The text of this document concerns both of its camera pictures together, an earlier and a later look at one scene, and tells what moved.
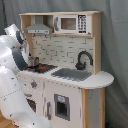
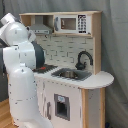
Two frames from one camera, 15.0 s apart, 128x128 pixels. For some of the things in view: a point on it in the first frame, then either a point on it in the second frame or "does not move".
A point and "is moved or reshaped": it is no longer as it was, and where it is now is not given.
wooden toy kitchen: x=64 y=79 does not move
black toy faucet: x=81 y=65 does not move
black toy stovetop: x=40 y=68 does not move
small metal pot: x=33 y=61 is moved or reshaped
